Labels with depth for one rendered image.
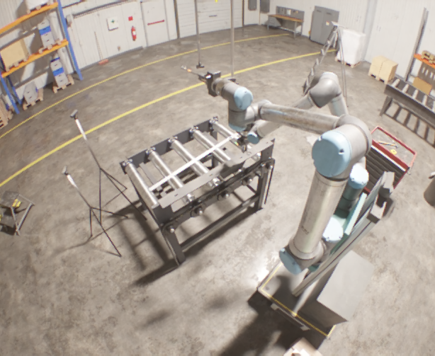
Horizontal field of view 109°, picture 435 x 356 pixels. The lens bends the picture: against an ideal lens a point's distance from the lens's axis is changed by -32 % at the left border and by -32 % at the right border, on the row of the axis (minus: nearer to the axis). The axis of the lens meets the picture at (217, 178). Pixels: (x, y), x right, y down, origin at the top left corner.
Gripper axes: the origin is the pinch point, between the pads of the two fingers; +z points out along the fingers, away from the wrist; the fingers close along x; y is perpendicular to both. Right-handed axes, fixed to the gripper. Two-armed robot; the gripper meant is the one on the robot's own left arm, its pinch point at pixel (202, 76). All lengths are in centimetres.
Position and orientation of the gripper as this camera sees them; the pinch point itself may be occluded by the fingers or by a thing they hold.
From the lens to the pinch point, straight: 124.1
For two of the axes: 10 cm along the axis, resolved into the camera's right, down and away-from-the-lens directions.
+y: -8.0, 4.7, -3.8
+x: 0.3, 6.6, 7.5
